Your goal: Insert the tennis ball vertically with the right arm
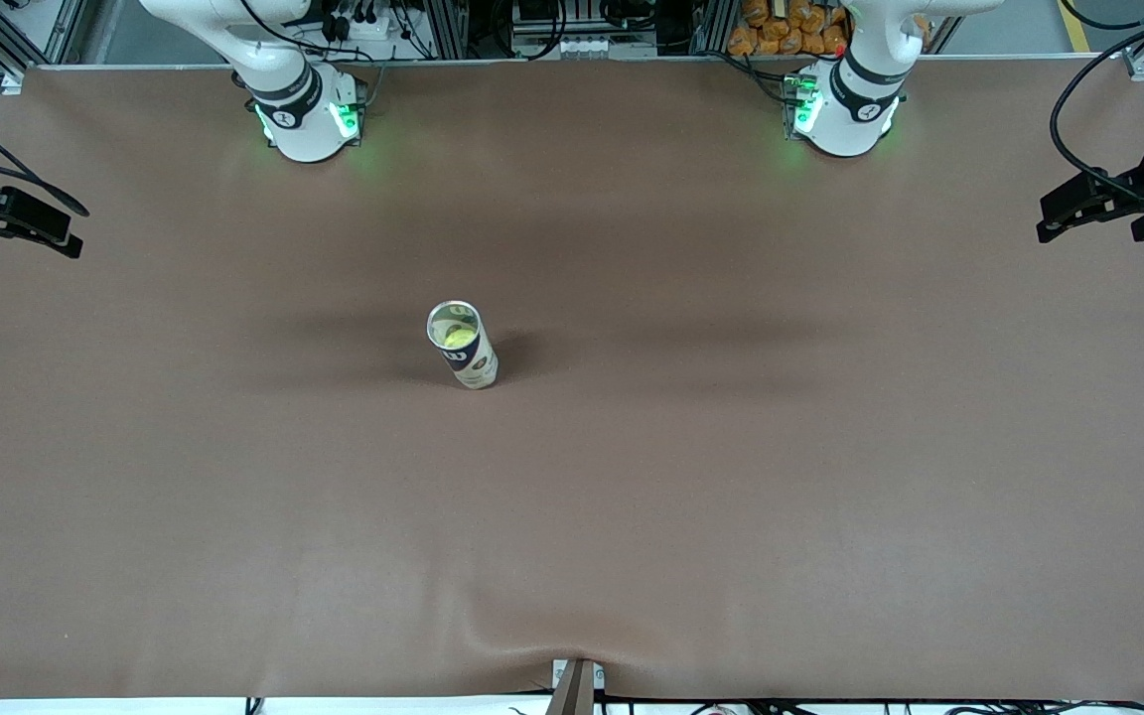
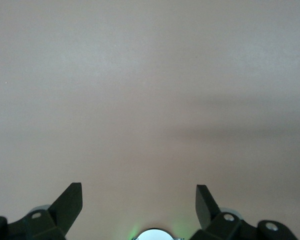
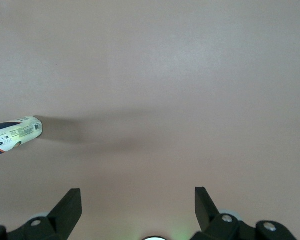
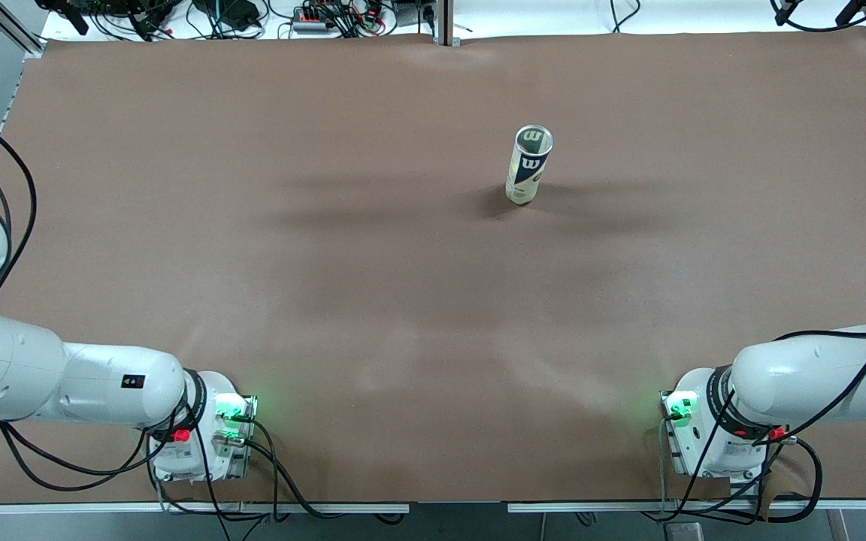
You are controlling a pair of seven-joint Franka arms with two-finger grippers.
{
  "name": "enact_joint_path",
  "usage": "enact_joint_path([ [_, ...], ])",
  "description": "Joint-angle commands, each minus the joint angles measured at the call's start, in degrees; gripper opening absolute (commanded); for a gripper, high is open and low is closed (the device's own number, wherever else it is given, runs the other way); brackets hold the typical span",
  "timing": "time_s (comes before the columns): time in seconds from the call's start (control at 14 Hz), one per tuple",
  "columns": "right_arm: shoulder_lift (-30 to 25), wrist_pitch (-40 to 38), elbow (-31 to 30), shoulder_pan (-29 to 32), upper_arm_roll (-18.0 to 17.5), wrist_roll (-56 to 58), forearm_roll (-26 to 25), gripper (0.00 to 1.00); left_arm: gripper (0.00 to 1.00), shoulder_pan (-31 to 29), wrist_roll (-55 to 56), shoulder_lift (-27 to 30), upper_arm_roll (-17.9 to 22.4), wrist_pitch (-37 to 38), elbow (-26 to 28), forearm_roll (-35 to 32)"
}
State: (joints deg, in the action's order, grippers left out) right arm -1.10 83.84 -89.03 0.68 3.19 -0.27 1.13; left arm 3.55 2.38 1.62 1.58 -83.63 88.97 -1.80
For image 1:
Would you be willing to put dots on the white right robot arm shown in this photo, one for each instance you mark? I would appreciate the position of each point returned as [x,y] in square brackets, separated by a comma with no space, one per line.
[304,129]

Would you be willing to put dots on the clear Wilson tennis ball can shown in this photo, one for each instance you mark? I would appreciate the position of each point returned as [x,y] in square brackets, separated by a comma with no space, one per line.
[480,365]

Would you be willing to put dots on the white terminal block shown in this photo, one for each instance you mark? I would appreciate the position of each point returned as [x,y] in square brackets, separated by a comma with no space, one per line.
[584,47]

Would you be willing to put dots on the orange packaged bread pile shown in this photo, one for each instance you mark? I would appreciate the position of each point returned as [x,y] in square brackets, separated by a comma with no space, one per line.
[790,30]

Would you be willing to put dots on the white power strip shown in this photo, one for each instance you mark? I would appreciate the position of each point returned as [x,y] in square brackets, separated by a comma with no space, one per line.
[363,22]

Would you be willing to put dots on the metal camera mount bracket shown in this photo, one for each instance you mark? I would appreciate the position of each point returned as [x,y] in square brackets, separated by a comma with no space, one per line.
[577,685]

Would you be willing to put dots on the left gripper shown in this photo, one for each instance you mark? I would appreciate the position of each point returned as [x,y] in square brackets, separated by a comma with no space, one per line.
[1136,186]

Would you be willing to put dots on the brown table mat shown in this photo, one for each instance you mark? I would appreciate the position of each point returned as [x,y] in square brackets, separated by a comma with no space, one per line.
[632,546]

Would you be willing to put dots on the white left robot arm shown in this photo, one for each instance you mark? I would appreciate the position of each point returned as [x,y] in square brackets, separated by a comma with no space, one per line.
[845,124]

